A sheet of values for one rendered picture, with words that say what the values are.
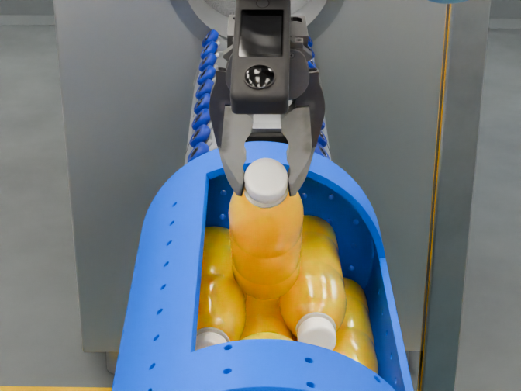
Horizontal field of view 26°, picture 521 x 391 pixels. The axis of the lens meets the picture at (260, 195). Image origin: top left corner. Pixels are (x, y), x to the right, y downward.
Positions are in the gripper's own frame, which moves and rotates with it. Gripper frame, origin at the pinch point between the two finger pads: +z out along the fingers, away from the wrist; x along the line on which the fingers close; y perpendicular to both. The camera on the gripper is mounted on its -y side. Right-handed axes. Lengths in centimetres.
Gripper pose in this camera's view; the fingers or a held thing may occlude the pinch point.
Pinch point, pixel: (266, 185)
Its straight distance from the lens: 102.3
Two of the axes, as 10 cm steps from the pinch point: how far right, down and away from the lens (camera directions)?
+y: 0.0, -4.4, 9.0
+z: -0.1, 9.0, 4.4
